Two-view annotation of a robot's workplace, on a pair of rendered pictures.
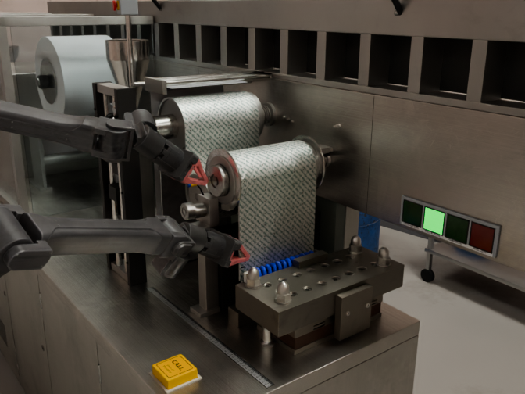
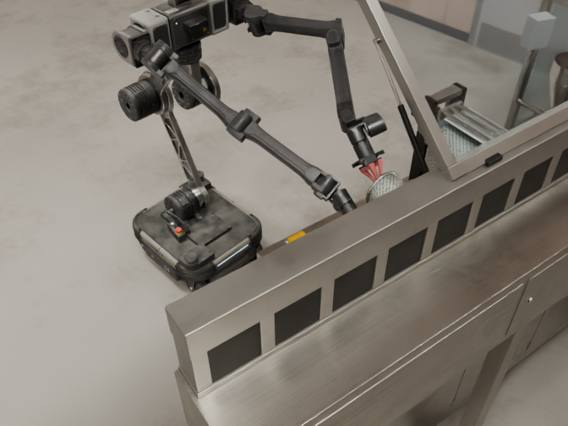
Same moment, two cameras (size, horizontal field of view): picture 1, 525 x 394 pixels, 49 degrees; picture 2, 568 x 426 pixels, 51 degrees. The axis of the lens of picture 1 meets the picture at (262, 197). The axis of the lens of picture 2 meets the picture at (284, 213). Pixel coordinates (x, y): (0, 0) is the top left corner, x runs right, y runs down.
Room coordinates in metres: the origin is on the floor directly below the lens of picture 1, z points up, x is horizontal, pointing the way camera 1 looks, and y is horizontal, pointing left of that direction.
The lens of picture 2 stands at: (1.05, -1.37, 2.52)
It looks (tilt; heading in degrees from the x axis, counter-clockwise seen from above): 43 degrees down; 93
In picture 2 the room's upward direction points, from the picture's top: 1 degrees counter-clockwise
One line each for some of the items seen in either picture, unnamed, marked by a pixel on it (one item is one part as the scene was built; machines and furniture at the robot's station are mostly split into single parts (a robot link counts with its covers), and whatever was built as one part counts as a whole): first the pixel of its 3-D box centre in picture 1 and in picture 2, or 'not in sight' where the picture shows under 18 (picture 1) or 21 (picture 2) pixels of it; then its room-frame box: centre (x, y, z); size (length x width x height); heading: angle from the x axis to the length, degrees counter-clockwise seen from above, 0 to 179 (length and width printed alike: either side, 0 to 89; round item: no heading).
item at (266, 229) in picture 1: (278, 234); not in sight; (1.33, -0.04, 1.10); 0.23 x 0.01 x 0.18; 127
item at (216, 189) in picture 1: (218, 180); not in sight; (1.29, 0.10, 1.25); 0.07 x 0.02 x 0.07; 37
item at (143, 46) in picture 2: not in sight; (146, 52); (0.45, 0.62, 1.45); 0.09 x 0.08 x 0.12; 47
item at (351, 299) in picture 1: (354, 312); not in sight; (1.19, -0.21, 0.97); 0.10 x 0.03 x 0.11; 127
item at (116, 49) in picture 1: (127, 49); not in sight; (1.94, 0.44, 1.50); 0.14 x 0.14 x 0.06
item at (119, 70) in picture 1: (133, 144); not in sight; (1.94, 0.44, 1.19); 0.14 x 0.14 x 0.57
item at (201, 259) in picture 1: (202, 256); not in sight; (1.31, 0.14, 1.05); 0.06 x 0.05 x 0.31; 127
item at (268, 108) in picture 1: (259, 115); not in sight; (1.68, 0.01, 1.34); 0.07 x 0.07 x 0.07; 37
